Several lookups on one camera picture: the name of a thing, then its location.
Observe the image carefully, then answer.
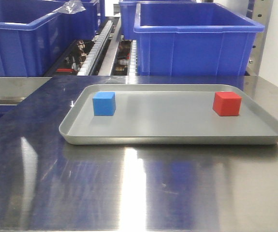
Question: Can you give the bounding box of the clear plastic bag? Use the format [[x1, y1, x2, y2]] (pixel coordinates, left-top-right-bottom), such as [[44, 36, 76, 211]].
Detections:
[[55, 0, 86, 15]]

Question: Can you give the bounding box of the blue plastic bin right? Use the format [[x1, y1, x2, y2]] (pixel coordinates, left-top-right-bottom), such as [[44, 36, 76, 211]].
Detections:
[[133, 2, 264, 76]]

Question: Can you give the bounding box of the white roller rail left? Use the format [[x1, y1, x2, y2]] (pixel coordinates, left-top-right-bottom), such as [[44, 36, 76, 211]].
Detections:
[[77, 20, 113, 76]]

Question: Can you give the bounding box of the blue bin rear left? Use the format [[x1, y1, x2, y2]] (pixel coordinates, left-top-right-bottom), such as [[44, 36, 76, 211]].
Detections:
[[66, 0, 100, 40]]

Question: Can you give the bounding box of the metal shelf upright post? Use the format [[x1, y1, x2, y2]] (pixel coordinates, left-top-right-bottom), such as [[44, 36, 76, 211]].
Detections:
[[246, 0, 274, 77]]

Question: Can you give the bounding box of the blue plastic bin left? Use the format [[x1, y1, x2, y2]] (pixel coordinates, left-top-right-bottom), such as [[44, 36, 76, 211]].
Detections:
[[0, 0, 64, 77]]

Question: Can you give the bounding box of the blue cube block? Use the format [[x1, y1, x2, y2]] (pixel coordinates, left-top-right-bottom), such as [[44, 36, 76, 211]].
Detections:
[[92, 92, 116, 116]]

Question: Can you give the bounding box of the blue plastic bin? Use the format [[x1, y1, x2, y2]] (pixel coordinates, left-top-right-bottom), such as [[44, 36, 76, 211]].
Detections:
[[0, 0, 64, 77], [133, 2, 264, 76]]

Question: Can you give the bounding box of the blue bin rear centre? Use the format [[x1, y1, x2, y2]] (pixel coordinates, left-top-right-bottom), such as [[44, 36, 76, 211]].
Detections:
[[119, 0, 196, 40]]

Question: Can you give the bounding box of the white roller rail right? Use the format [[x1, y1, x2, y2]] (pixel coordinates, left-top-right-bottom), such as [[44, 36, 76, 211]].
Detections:
[[127, 40, 137, 76]]

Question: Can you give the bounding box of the white roller rail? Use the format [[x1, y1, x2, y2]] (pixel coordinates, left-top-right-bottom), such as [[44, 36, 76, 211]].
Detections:
[[127, 40, 137, 76], [77, 20, 113, 76]]

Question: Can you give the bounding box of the grey metal tray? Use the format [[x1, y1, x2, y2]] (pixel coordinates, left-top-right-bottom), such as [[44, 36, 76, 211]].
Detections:
[[59, 84, 278, 145]]

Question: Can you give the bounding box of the red cube block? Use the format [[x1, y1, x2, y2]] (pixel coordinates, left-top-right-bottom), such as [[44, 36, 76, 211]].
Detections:
[[212, 91, 242, 116]]

